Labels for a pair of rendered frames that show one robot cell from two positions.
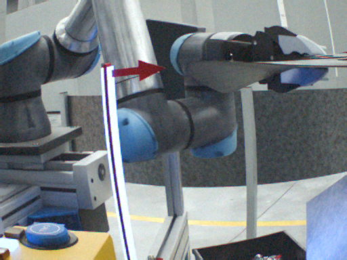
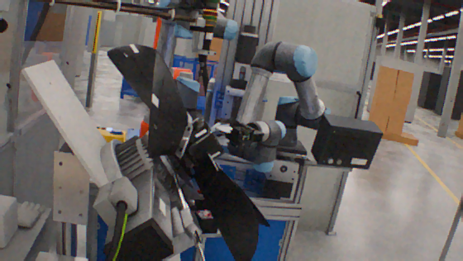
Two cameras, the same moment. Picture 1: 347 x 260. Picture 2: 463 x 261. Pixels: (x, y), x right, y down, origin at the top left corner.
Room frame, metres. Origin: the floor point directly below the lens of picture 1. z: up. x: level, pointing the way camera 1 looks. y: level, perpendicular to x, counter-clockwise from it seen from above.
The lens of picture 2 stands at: (0.36, -1.42, 1.49)
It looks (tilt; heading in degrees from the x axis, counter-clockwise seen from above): 13 degrees down; 71
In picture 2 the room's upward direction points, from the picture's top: 10 degrees clockwise
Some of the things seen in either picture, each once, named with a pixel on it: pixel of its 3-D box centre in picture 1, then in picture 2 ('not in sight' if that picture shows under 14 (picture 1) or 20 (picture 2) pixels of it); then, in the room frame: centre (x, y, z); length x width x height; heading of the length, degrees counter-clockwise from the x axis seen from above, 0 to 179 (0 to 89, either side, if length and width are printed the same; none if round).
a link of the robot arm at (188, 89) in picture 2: not in sight; (185, 92); (0.75, 0.48, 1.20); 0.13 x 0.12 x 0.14; 179
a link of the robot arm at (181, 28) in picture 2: not in sight; (190, 24); (0.63, 0.00, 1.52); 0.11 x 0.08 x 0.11; 179
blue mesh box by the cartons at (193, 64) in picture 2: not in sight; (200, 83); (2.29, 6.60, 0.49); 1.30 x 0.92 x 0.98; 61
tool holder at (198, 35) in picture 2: not in sight; (203, 36); (0.62, -0.28, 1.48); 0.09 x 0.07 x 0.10; 28
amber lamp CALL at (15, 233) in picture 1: (14, 233); not in sight; (0.43, 0.14, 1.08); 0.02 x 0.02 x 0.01; 83
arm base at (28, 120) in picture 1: (20, 114); (284, 132); (1.23, 0.33, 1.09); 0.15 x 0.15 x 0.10
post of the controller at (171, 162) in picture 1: (171, 167); (302, 181); (1.20, 0.01, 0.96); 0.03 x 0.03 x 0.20; 83
